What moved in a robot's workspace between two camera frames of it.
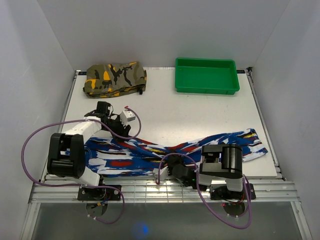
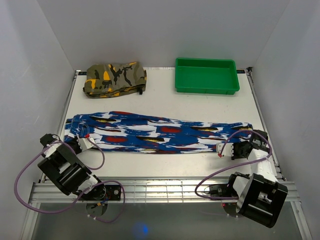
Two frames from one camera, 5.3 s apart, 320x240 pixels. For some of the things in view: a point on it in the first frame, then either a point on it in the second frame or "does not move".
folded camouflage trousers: x=106 y=80 does not move
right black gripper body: x=178 y=159 -> x=238 y=148
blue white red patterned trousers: x=107 y=156 -> x=136 y=132
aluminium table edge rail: x=155 y=191 does not move
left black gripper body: x=117 y=126 -> x=75 y=145
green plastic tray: x=206 y=76 does not move
